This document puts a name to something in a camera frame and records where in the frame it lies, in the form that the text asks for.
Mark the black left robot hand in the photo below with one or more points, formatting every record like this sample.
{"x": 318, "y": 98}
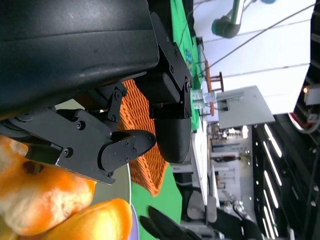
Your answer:
{"x": 75, "y": 50}

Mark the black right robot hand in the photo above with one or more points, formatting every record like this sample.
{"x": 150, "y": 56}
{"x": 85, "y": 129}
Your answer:
{"x": 165, "y": 227}

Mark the grey round bowl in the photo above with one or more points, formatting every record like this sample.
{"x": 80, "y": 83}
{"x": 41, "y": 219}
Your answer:
{"x": 117, "y": 187}

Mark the orange white swirl bread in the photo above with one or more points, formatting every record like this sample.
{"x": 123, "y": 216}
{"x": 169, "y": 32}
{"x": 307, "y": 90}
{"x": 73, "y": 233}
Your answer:
{"x": 37, "y": 200}
{"x": 100, "y": 220}

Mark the grey background robot arm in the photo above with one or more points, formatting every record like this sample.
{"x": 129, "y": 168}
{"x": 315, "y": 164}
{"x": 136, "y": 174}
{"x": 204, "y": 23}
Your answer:
{"x": 225, "y": 26}

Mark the pale lavender plate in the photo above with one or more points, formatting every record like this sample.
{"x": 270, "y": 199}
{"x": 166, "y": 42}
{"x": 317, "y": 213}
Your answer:
{"x": 135, "y": 225}

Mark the orange wicker basket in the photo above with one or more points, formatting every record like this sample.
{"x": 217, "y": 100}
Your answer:
{"x": 135, "y": 107}

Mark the green tablecloth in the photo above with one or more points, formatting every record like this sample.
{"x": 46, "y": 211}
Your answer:
{"x": 167, "y": 195}

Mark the brown wooden stool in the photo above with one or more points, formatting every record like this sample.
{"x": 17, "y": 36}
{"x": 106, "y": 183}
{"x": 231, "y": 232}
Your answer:
{"x": 208, "y": 77}

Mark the grey flat board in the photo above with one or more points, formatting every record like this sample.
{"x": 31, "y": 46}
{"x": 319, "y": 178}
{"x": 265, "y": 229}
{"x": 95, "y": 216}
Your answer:
{"x": 250, "y": 107}

